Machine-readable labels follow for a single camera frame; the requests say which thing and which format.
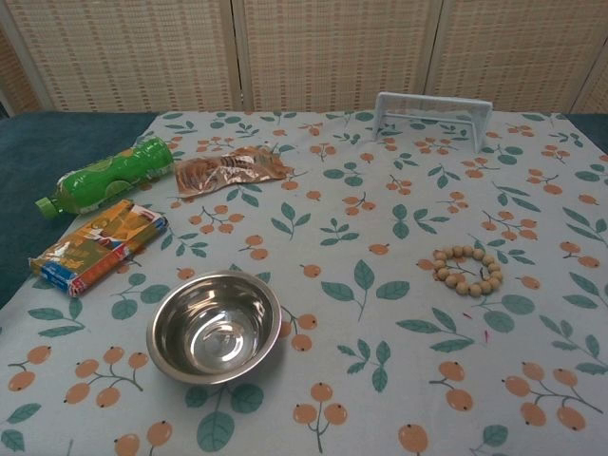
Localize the green plastic drink bottle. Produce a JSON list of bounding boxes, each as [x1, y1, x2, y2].
[[33, 136, 175, 219]]

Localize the stainless steel bowl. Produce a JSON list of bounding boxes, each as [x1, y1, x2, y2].
[[145, 270, 285, 387]]

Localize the wooden bead bracelet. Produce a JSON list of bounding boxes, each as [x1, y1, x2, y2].
[[430, 245, 503, 296]]

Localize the floral leaf print tablecloth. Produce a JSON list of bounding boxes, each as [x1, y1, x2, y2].
[[0, 109, 608, 456]]

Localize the orange blue snack packet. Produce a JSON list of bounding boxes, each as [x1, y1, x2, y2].
[[28, 199, 170, 299]]

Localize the woven bamboo screen panel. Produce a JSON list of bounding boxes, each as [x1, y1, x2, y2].
[[572, 61, 608, 115], [0, 30, 44, 118], [434, 0, 608, 115], [0, 0, 241, 114], [235, 0, 444, 114]]

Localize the brown transparent snack pouch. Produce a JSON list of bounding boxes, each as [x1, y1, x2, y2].
[[174, 145, 294, 197]]

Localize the white wire shelf rack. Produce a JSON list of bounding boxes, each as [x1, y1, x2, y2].
[[372, 91, 493, 154]]

